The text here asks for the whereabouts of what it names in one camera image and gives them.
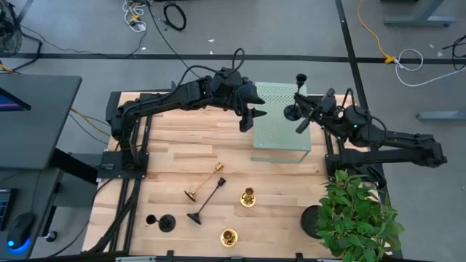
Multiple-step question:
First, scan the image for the black floor fan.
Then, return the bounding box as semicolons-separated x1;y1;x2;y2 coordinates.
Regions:
0;0;23;58

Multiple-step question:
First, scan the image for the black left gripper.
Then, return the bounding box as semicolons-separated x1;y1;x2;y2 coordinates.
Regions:
232;78;268;133

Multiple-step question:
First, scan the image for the coiled black cable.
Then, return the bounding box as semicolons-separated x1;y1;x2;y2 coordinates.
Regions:
162;1;187;31

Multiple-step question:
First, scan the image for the yellow extension cable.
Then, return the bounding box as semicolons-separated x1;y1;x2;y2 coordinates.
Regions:
357;0;397;65

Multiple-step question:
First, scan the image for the tall black candlestick holder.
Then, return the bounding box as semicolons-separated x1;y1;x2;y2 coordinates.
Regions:
186;177;226;226
283;73;308;122

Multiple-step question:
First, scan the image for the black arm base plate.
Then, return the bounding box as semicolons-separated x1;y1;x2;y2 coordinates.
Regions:
325;152;387;189
97;151;149;180

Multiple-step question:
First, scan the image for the white cable bundle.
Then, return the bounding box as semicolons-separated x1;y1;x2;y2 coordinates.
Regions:
122;0;148;33

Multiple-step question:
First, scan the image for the long black floor cable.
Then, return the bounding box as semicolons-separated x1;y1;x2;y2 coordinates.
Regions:
145;0;200;78

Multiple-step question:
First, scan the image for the white floor cable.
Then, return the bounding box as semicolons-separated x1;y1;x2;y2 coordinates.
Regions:
395;48;466;87

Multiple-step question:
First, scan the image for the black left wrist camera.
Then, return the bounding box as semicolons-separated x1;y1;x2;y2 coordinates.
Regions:
210;68;243;92

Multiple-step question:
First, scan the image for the green perforated metal shelf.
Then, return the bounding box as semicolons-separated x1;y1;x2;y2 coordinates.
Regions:
250;82;313;164

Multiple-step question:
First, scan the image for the computer screen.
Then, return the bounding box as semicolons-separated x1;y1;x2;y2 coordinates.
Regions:
0;87;32;112

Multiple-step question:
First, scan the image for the black desk beam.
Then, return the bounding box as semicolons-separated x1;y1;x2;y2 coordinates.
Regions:
49;148;99;185

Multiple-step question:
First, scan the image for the yellow orange cable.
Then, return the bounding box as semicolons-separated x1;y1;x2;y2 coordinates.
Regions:
70;107;110;138

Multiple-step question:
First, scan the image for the grey floor bar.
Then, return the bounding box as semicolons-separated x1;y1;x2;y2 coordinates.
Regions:
416;111;466;122

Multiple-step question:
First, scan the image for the black aluminium table frame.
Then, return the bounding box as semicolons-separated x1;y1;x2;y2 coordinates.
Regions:
87;80;345;255

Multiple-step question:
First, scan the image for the thick black fan cable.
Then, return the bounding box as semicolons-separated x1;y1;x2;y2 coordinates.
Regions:
12;31;44;72

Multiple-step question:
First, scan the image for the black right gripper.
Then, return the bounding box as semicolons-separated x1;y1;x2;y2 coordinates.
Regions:
293;93;338;134

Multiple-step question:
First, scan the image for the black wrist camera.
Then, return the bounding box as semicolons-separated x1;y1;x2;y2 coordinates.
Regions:
323;88;338;114
210;68;243;92

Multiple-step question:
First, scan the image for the black computer mouse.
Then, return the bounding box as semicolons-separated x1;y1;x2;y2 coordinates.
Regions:
6;213;36;251

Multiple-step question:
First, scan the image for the tall gold candlestick holder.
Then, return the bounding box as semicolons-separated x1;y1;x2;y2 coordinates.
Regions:
183;162;224;203

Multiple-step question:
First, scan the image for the grey table leg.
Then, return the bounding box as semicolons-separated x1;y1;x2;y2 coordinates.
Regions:
384;0;456;27

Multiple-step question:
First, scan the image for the black plant pot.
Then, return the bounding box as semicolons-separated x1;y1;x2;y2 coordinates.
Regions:
300;205;323;240

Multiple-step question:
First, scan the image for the dark grey desk top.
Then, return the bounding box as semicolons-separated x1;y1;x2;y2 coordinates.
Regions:
0;74;83;171

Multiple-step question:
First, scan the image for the green leafy plant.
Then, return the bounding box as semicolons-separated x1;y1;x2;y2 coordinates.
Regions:
315;169;406;262

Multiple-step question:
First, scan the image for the grey lower desk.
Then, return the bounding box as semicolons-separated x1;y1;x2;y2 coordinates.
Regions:
0;167;63;261

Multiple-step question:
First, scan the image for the black keyboard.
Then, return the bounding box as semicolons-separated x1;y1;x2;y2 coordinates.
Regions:
0;188;17;231

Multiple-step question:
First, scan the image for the black cable loop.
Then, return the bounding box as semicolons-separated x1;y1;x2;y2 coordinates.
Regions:
442;34;466;72

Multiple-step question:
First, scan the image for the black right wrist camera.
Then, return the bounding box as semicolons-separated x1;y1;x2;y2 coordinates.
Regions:
323;88;338;114

